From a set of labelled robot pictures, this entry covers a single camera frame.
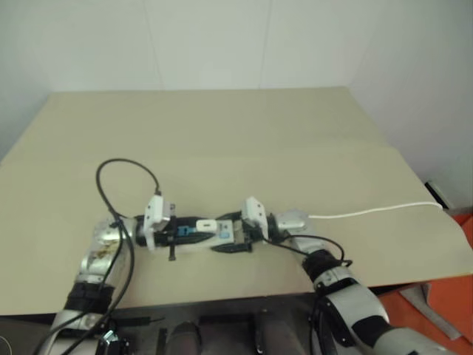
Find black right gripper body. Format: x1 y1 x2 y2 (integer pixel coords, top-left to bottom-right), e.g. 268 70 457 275
240 218 269 246

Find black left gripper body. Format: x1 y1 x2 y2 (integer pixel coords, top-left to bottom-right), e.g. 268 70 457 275
154 215 186 249

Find white power strip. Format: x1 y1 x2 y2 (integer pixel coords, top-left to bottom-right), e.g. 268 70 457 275
172 217 248 256

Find grey flat strip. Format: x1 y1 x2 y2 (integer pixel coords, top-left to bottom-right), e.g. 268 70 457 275
398 283 463 340

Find black flat bar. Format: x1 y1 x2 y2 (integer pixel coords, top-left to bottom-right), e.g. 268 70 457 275
112 315 166 328

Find small dark rounded shape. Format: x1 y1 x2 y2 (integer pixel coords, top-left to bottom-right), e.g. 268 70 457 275
169 320 203 355

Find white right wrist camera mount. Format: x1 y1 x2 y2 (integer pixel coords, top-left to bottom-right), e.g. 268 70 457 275
240 197 270 240

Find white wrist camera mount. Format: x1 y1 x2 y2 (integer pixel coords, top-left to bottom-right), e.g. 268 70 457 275
143 195 177 251
240 197 270 240

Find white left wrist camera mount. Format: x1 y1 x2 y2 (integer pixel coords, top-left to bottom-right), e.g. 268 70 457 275
143 195 177 251

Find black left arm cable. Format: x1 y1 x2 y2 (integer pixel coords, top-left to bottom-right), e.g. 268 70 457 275
35 158 163 355

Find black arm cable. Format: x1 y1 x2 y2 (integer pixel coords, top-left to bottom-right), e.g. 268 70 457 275
263 232 354 268
35 158 163 355

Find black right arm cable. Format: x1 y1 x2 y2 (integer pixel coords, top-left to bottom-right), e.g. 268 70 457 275
263 232 354 268

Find white power strip cable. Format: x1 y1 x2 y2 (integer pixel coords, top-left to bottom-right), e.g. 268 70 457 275
307 201 443 220

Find black metal bracket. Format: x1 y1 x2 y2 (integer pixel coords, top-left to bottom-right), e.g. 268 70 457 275
96 328 132 355

